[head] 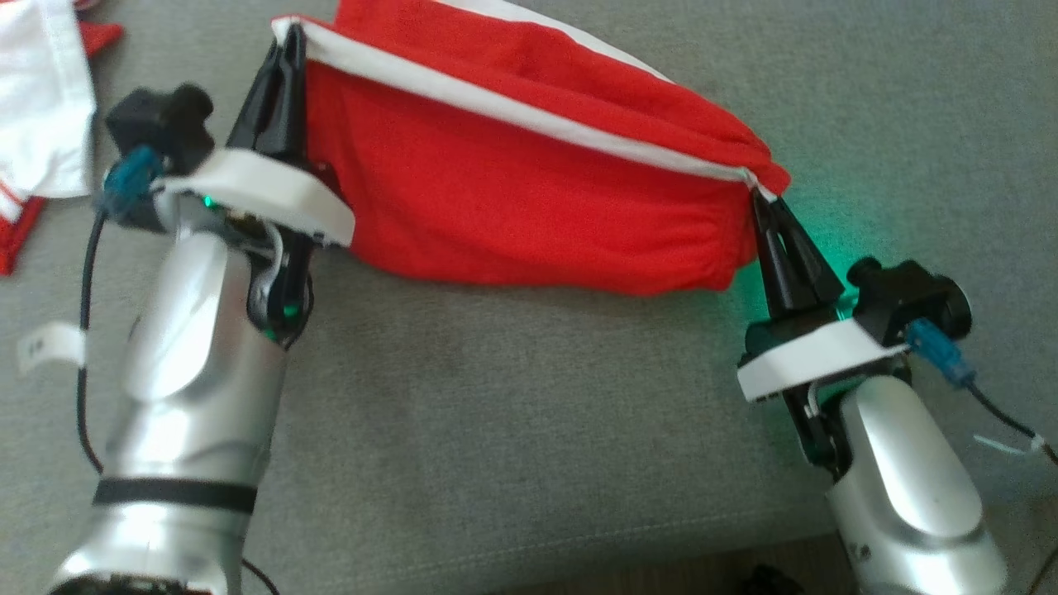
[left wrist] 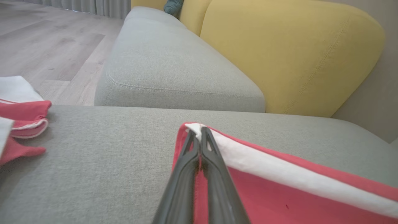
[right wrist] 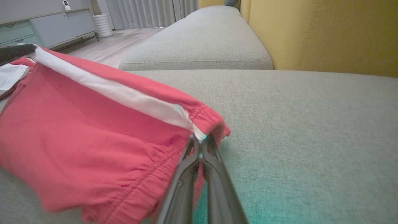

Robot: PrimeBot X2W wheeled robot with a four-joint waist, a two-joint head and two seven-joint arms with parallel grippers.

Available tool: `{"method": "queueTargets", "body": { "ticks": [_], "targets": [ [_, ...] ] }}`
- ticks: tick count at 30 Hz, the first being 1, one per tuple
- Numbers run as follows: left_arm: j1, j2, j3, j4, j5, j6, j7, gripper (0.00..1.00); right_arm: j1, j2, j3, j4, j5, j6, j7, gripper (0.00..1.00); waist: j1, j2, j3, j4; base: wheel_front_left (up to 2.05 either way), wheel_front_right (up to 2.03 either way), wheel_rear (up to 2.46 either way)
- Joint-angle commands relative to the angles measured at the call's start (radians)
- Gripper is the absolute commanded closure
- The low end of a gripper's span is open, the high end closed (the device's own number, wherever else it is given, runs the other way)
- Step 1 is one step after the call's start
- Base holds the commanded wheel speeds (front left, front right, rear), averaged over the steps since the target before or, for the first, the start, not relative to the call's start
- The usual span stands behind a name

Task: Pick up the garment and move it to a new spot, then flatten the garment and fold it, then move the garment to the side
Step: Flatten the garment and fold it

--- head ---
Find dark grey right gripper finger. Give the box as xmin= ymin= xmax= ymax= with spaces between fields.
xmin=751 ymin=190 xmax=801 ymax=321
xmin=767 ymin=198 xmax=846 ymax=317

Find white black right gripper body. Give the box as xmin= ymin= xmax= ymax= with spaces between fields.
xmin=736 ymin=306 xmax=912 ymax=482

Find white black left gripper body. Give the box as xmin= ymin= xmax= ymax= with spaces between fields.
xmin=161 ymin=149 xmax=356 ymax=345

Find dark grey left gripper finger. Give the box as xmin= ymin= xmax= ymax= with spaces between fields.
xmin=270 ymin=37 xmax=310 ymax=164
xmin=227 ymin=40 xmax=287 ymax=158

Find red white basketball jersey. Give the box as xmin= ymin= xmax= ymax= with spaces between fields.
xmin=0 ymin=0 xmax=790 ymax=297

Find grey fabric sofa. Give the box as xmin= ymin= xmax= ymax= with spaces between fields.
xmin=0 ymin=0 xmax=1058 ymax=595

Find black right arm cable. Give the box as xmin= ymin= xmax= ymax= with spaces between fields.
xmin=905 ymin=318 xmax=1058 ymax=595

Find white cable label tag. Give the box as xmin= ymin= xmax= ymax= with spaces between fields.
xmin=18 ymin=322 xmax=87 ymax=374

